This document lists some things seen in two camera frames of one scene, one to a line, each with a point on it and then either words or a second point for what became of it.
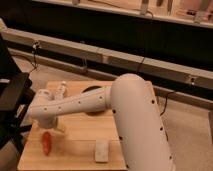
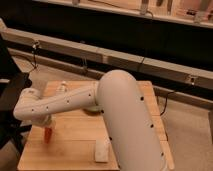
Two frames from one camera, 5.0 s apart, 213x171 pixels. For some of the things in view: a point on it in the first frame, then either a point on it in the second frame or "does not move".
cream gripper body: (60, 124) to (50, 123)
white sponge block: (102, 150) does not move
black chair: (16, 93) does not move
